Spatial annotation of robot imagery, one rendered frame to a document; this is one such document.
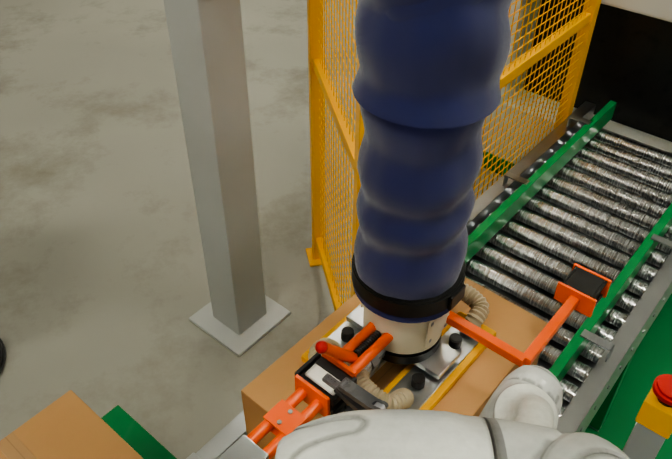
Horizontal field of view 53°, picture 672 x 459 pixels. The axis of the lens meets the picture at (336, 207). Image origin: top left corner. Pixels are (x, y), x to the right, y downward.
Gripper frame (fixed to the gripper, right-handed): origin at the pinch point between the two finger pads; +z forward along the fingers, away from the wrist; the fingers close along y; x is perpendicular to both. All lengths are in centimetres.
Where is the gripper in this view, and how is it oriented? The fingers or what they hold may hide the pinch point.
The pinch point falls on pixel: (323, 386)
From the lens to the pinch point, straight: 131.9
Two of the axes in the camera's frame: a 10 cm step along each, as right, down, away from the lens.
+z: -7.6, -4.2, 4.9
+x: 6.4, -4.8, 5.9
